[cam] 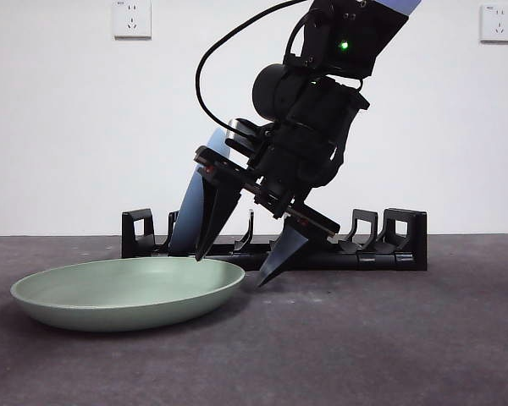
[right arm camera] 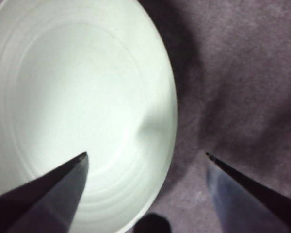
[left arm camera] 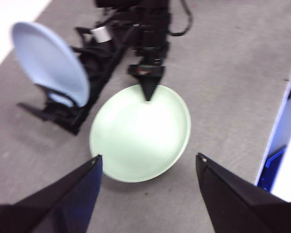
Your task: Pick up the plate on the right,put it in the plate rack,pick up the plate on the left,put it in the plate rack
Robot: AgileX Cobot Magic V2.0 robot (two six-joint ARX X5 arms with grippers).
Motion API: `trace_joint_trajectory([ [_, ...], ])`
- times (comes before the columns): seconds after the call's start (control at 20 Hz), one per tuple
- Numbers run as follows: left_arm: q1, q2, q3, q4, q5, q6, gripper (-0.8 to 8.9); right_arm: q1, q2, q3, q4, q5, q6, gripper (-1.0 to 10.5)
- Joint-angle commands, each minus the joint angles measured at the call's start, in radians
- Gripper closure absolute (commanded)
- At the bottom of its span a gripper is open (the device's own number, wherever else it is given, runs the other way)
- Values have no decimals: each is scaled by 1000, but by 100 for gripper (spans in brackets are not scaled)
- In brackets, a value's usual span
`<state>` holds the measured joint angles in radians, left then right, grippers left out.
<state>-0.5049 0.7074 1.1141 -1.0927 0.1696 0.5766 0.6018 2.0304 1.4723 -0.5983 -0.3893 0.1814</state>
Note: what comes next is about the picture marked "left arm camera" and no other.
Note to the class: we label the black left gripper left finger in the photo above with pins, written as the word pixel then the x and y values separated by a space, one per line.
pixel 51 208

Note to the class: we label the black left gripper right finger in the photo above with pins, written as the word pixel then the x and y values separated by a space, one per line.
pixel 245 208

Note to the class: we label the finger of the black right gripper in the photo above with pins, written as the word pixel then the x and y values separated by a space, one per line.
pixel 143 82
pixel 153 82

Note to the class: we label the pale green round plate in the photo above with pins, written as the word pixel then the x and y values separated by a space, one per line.
pixel 140 136

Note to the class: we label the blue round plate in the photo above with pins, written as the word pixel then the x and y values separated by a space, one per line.
pixel 46 60

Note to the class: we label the black plastic plate rack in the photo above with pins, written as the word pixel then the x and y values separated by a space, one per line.
pixel 97 63

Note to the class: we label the blue plastic part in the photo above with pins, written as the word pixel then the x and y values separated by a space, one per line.
pixel 271 167

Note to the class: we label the white label tag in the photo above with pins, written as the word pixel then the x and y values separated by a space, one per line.
pixel 101 35

